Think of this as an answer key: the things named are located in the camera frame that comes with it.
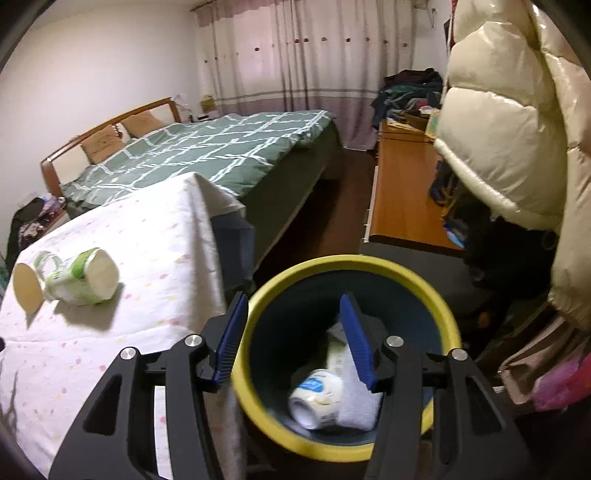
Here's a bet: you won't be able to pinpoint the small white bottle blue label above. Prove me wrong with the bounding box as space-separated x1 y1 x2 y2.
288 368 345 431

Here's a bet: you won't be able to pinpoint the green plaid bedspread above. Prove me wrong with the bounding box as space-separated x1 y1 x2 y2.
60 110 334 206

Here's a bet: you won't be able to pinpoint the green and white bottle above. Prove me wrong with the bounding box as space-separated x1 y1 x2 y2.
33 248 121 306

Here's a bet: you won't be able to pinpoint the dark hanging clothes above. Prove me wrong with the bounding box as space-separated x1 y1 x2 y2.
427 159 561 296

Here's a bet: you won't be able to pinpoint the yellow rimmed trash bin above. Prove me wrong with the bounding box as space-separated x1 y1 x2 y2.
230 255 463 463

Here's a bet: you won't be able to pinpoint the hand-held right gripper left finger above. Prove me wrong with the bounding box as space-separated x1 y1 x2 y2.
48 292 250 480

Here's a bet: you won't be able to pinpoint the brown pillow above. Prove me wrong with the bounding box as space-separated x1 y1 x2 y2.
79 124 125 163
121 111 164 138

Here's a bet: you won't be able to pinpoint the tan round lid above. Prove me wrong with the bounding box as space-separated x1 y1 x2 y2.
11 262 45 315

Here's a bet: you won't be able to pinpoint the pile of mixed clothes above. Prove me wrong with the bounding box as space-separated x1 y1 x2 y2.
372 68 446 132

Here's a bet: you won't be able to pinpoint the cream puffer jacket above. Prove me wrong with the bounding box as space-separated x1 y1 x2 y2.
434 0 591 330

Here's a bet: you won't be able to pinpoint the dark clothes heap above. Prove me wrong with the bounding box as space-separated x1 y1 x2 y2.
7 194 68 264

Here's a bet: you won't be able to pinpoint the striped pink curtain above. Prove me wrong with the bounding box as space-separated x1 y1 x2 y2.
196 0 455 151

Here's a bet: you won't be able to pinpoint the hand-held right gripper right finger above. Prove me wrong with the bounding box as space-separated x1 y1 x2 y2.
339 294 532 480

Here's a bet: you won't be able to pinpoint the wooden bed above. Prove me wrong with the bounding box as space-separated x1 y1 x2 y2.
41 97 345 273

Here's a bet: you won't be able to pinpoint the white nightstand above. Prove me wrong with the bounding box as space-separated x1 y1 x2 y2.
44 203 72 232

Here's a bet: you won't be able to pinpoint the wooden desk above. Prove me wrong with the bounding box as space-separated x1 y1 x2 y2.
360 119 467 252

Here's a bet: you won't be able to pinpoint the white cloth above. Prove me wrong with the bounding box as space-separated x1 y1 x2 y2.
327 322 385 432

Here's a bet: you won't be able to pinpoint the pink bag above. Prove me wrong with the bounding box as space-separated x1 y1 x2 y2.
496 314 591 411

